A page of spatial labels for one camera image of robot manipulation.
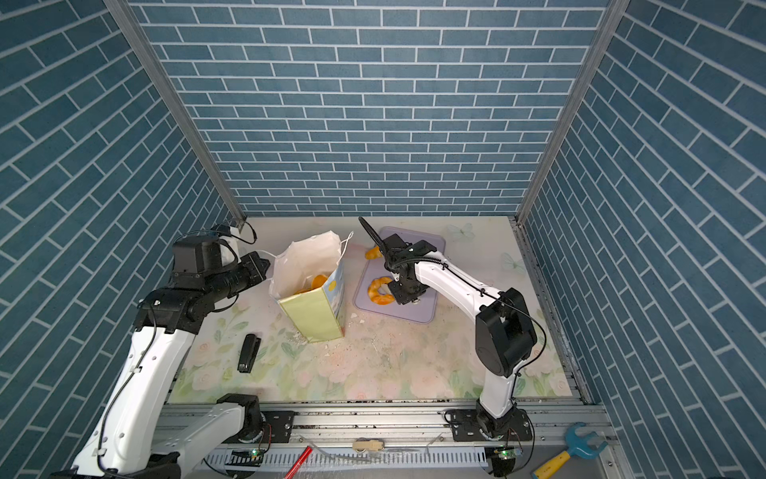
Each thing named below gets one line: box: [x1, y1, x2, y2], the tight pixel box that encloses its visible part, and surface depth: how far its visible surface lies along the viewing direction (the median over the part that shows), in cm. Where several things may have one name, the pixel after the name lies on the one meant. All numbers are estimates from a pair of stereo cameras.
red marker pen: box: [283, 445, 314, 479], surface depth 70 cm
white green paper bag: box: [268, 230, 355, 344], surface depth 81 cm
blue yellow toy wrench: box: [531, 422, 609, 479], surface depth 71 cm
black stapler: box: [237, 333, 262, 374], surface depth 85 cm
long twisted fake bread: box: [365, 245, 383, 261], surface depth 107 cm
